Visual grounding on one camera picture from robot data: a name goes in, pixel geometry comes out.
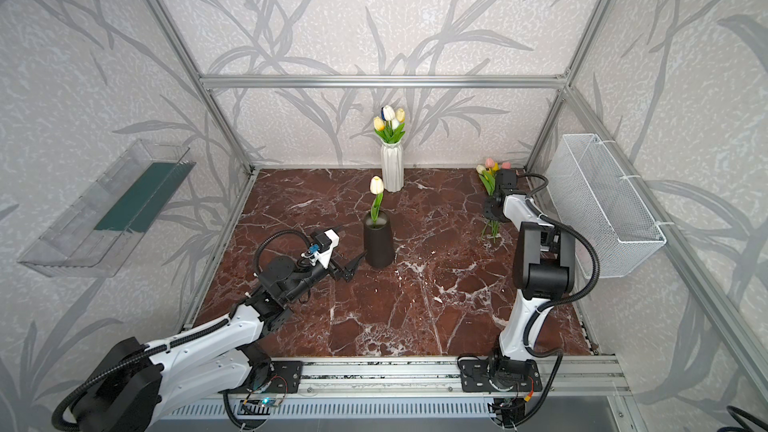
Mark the white wire mesh basket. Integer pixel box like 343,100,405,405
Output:
546,134,666,278

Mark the black cylindrical vase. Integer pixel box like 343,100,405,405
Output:
362,212,395,269

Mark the white ribbed ceramic vase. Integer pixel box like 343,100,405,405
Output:
381,143,404,193

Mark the white artificial tulip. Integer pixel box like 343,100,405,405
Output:
381,105,396,121

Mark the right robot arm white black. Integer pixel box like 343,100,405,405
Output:
478,167,575,390

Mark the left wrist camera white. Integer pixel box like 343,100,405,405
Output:
302,229,339,269

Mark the bunch of artificial tulips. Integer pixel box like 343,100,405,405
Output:
476,158,517,241

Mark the bright yellow artificial tulip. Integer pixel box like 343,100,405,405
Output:
373,117,405,144

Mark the clear plastic wall tray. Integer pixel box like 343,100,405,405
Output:
18,139,196,278

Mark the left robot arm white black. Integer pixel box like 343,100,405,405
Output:
52,256,363,431

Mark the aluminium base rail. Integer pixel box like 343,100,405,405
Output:
165,356,643,431

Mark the green circuit board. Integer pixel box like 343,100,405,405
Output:
241,397,284,414

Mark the cream tulip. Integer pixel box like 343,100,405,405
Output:
369,176,385,224

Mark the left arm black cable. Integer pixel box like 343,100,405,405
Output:
50,317,232,432

